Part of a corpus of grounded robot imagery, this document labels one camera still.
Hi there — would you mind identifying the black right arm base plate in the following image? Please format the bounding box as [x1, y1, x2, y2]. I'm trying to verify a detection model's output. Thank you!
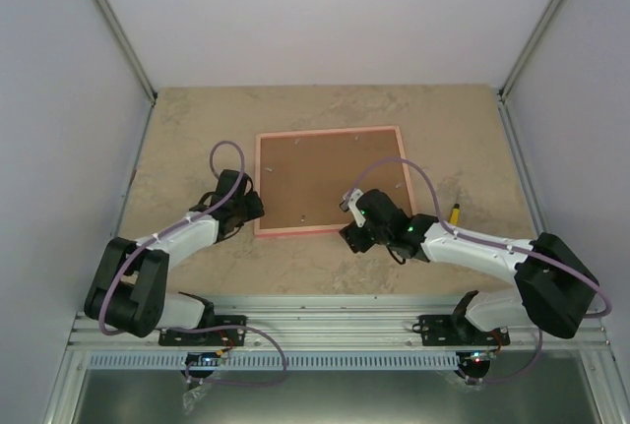
[411, 315, 511, 347]

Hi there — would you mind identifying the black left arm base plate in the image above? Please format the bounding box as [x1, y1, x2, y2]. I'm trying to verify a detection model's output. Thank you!
[157, 313, 248, 349]

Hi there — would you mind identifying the aluminium corner post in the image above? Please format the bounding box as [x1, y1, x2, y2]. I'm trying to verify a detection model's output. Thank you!
[93, 0, 158, 106]
[497, 0, 567, 103]

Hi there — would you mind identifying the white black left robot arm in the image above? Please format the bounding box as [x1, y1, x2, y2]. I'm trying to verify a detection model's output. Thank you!
[84, 169, 264, 344]

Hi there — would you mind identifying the grey slotted cable duct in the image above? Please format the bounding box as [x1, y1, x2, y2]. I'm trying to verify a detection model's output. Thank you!
[87, 350, 460, 371]

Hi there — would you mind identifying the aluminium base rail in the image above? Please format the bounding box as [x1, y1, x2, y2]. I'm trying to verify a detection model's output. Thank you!
[67, 295, 610, 351]

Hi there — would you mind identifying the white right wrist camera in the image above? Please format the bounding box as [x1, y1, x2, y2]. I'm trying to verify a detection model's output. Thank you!
[339, 188, 366, 228]

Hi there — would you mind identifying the left aluminium corner post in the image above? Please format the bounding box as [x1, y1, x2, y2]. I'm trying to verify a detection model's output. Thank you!
[93, 0, 158, 106]

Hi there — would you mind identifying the yellow screwdriver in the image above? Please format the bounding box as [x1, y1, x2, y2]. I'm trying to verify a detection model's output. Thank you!
[449, 203, 461, 225]

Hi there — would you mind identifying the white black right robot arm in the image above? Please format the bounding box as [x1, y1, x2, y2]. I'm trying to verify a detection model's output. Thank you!
[340, 189, 599, 344]

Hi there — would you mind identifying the right aluminium corner post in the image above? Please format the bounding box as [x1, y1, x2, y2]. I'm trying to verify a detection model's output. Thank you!
[497, 0, 567, 103]

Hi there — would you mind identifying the pink picture frame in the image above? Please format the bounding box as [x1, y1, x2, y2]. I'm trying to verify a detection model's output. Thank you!
[254, 126, 416, 238]

